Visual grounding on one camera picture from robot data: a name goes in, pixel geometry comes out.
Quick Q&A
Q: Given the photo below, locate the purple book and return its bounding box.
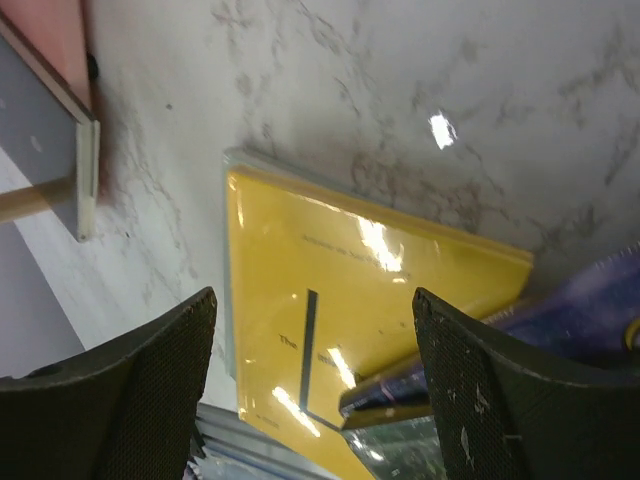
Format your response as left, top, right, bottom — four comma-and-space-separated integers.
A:
339, 244, 639, 418

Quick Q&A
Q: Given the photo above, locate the aluminium rail base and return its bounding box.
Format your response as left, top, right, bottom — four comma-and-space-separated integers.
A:
184, 404, 335, 479

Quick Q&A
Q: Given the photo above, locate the green fantasy cover book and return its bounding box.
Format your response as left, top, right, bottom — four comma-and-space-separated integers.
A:
341, 416, 448, 480

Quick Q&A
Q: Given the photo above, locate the yellow Little Prince book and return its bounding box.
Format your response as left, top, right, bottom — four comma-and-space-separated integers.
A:
227, 166, 533, 479

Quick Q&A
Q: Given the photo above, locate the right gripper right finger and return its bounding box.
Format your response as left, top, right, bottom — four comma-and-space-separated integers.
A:
412, 287, 639, 479

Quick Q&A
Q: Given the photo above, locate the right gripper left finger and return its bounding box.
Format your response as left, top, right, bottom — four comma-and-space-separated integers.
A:
1, 287, 217, 479

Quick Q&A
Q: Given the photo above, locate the pink three-tier shelf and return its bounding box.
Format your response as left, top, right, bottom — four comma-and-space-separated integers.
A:
1, 1, 101, 242

